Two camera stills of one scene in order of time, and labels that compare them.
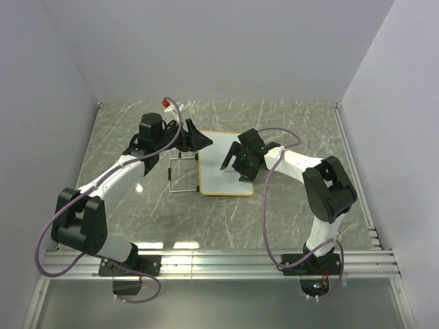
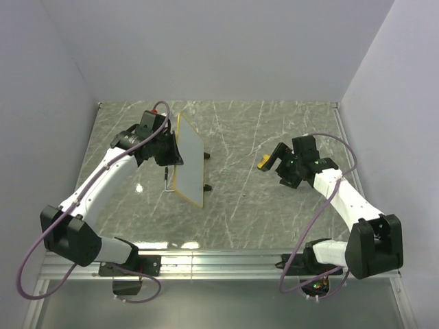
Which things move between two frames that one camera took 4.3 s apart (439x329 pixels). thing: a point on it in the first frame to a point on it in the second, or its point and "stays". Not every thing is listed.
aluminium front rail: [217, 264] stays
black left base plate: [149, 264] stays
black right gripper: [236, 149] to [282, 152]
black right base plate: [314, 265] stays
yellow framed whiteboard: [214, 181] to [189, 177]
